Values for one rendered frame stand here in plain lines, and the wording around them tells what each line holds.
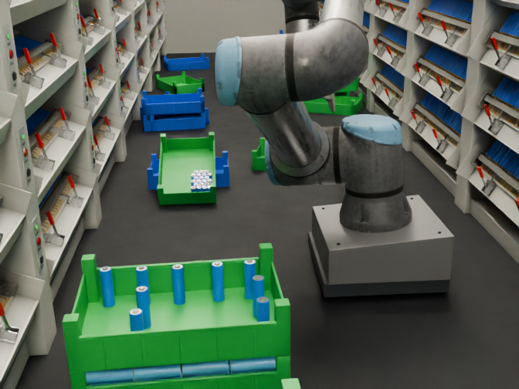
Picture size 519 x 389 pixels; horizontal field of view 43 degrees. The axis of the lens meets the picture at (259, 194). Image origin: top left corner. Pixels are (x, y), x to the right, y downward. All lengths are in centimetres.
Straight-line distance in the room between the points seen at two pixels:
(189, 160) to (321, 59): 145
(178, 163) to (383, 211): 103
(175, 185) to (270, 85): 133
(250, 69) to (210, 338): 45
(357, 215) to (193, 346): 88
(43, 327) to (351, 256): 73
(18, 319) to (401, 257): 89
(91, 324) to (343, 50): 59
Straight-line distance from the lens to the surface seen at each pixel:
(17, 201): 144
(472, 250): 205
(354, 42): 116
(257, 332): 92
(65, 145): 188
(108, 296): 107
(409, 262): 168
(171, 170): 247
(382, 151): 166
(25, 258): 149
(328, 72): 112
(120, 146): 283
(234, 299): 107
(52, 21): 205
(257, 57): 112
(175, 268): 104
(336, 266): 164
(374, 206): 170
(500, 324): 170
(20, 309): 149
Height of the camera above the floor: 86
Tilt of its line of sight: 21 degrees down
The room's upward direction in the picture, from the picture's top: 1 degrees counter-clockwise
